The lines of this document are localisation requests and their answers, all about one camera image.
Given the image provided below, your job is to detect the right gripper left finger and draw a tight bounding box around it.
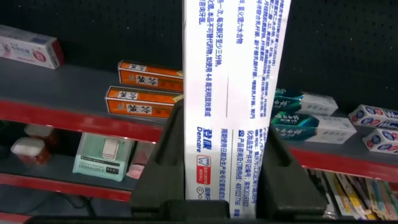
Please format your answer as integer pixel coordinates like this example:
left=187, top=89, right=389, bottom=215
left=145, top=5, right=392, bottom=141
left=129, top=98, right=187, bottom=218

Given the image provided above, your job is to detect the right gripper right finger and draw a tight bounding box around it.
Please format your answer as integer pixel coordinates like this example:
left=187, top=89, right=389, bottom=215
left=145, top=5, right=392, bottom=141
left=256, top=124, right=328, bottom=220

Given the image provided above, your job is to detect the black shop shelf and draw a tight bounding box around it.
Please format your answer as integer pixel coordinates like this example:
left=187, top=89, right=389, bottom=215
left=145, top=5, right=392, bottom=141
left=0, top=0, right=398, bottom=223

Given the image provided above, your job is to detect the pink small pack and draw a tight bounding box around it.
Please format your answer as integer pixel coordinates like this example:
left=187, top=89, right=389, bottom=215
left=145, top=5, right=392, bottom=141
left=126, top=141, right=156, bottom=180

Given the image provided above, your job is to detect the toothbrush pack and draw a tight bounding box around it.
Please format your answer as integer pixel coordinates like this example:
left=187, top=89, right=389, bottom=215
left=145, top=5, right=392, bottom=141
left=337, top=172, right=379, bottom=220
left=365, top=177, right=398, bottom=220
left=323, top=172, right=363, bottom=218

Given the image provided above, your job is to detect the mint green floss pick pack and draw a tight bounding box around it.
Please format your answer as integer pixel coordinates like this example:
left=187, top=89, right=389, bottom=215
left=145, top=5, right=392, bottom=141
left=72, top=132, right=135, bottom=182

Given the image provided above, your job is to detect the green and white toothpaste box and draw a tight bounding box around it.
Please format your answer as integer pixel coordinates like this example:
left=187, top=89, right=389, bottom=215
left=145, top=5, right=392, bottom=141
left=270, top=111, right=358, bottom=145
left=271, top=88, right=339, bottom=117

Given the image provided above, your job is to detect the orange toothpaste box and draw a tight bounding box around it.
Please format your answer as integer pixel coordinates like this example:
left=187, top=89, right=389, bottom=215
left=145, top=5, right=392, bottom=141
left=117, top=60, right=184, bottom=93
left=104, top=85, right=184, bottom=119

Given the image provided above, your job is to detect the white blue red toothpaste box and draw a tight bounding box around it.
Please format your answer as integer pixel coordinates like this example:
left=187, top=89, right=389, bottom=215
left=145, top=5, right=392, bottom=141
left=348, top=104, right=398, bottom=131
left=362, top=128, right=398, bottom=155

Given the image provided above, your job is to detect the white capped red jar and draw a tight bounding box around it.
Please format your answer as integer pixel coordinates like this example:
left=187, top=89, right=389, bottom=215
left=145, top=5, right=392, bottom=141
left=24, top=123, right=58, bottom=147
left=10, top=136, right=52, bottom=165

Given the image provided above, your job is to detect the pink and white toothpaste box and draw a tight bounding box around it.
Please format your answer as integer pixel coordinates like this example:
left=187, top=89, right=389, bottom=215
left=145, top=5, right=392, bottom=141
left=0, top=24, right=65, bottom=70

